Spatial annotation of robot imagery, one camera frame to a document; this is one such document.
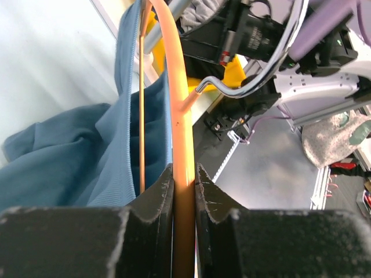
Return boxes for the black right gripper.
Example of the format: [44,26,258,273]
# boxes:
[180,1,287,65]

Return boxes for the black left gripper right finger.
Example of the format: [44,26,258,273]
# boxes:
[195,164,370,277]

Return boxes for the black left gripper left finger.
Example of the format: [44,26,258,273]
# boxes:
[1,165,174,277]

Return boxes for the grey tank top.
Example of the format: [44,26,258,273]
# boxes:
[180,0,224,32]

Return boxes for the orange hanger with metal hook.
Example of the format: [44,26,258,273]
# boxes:
[139,1,308,277]

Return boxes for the purple plastic hanger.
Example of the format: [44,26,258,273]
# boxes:
[288,0,362,61]

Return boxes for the blue tank top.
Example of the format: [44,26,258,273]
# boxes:
[0,0,174,214]

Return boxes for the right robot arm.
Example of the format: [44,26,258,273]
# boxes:
[180,1,370,131]

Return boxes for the yellow plastic bin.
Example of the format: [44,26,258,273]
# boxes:
[146,11,246,92]

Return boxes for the silver white clothes rack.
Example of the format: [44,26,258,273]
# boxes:
[139,0,194,85]

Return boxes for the grey patterned cloth heap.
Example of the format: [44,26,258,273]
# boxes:
[301,110,370,168]

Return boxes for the white slotted cable duct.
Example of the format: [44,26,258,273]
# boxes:
[212,131,241,183]

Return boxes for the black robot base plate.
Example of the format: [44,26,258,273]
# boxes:
[204,97,264,141]

